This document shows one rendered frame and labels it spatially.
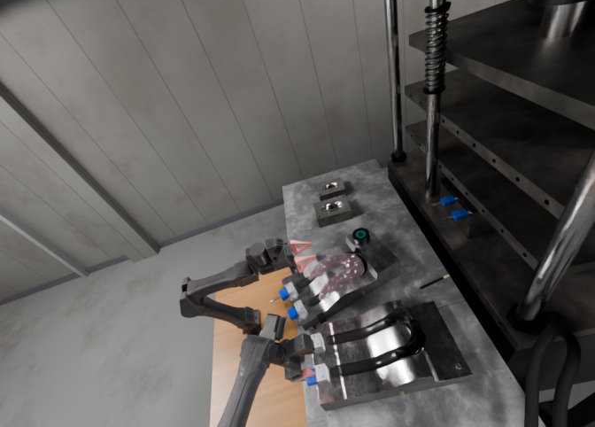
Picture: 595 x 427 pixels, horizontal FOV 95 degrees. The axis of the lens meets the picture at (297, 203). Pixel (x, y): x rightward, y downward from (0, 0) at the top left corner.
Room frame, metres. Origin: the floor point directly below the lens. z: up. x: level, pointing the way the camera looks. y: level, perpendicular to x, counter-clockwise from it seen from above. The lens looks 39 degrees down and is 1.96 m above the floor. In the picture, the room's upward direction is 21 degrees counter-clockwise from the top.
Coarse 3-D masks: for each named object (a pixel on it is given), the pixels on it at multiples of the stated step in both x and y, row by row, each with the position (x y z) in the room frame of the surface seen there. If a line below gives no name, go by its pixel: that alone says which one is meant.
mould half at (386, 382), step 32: (352, 320) 0.51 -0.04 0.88; (416, 320) 0.43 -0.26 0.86; (320, 352) 0.44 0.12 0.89; (352, 352) 0.40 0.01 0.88; (384, 352) 0.35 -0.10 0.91; (448, 352) 0.30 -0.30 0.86; (320, 384) 0.34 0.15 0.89; (352, 384) 0.30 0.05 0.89; (384, 384) 0.27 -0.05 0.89; (416, 384) 0.24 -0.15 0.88; (448, 384) 0.23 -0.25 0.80
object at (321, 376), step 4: (320, 364) 0.39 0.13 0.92; (324, 364) 0.38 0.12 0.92; (316, 368) 0.38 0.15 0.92; (320, 368) 0.38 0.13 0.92; (324, 368) 0.37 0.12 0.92; (316, 372) 0.37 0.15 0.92; (320, 372) 0.36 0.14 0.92; (324, 372) 0.36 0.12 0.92; (316, 376) 0.36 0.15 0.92; (320, 376) 0.35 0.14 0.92; (324, 376) 0.35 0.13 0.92; (300, 380) 0.37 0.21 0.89; (304, 380) 0.37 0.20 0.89; (308, 380) 0.36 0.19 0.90; (312, 380) 0.35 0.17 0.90; (316, 380) 0.35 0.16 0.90; (320, 380) 0.34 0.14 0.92; (324, 380) 0.34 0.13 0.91; (328, 380) 0.34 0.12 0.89; (308, 384) 0.35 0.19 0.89; (312, 384) 0.35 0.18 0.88
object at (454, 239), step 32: (416, 160) 1.39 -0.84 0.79; (416, 192) 1.12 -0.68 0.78; (448, 224) 0.83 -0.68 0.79; (480, 256) 0.61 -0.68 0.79; (512, 256) 0.56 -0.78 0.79; (480, 288) 0.49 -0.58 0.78; (512, 288) 0.44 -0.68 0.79; (576, 288) 0.36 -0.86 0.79; (544, 320) 0.31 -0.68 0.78; (576, 320) 0.27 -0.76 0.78
